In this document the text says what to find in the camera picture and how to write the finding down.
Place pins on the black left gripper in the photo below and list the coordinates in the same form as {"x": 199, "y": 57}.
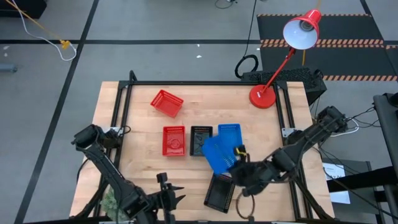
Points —
{"x": 161, "y": 202}

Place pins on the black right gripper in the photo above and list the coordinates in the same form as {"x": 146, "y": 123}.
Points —
{"x": 252, "y": 177}

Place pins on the blue plastic basket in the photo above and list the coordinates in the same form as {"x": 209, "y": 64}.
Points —
{"x": 231, "y": 132}
{"x": 217, "y": 155}

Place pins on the black plastic basket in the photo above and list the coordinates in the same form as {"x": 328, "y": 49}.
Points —
{"x": 219, "y": 193}
{"x": 201, "y": 149}

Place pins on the red plastic basket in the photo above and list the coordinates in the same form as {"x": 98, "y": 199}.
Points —
{"x": 167, "y": 104}
{"x": 169, "y": 133}

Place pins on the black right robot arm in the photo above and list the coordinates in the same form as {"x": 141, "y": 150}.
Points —
{"x": 311, "y": 133}

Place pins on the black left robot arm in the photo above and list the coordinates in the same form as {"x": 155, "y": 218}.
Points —
{"x": 102, "y": 161}

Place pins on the red desk lamp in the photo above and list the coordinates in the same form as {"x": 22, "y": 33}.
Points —
{"x": 262, "y": 96}

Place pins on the green artificial plant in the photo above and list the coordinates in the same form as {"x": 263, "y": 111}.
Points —
{"x": 109, "y": 203}

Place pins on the white paper sheet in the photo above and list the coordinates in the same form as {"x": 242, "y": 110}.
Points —
{"x": 334, "y": 172}

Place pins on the black hazard-striped floor mat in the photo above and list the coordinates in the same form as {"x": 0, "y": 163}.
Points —
{"x": 342, "y": 59}

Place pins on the black side desk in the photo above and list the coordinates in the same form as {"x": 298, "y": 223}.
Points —
{"x": 387, "y": 124}

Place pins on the grey cylinder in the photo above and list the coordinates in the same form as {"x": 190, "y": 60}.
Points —
{"x": 7, "y": 68}

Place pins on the black floor box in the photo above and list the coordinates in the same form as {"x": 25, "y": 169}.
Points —
{"x": 21, "y": 7}

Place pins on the black aluminium table frame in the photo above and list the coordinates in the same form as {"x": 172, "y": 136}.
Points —
{"x": 202, "y": 83}

